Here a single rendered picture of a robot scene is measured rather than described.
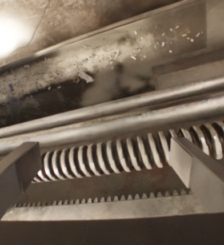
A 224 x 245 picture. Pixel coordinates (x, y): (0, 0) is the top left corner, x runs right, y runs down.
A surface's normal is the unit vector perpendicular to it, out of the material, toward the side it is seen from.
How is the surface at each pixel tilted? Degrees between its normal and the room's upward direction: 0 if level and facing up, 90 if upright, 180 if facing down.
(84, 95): 0
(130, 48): 0
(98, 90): 0
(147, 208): 90
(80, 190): 90
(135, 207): 90
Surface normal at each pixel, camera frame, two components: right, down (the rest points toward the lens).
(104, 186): -0.31, -0.76
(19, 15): -0.08, 0.62
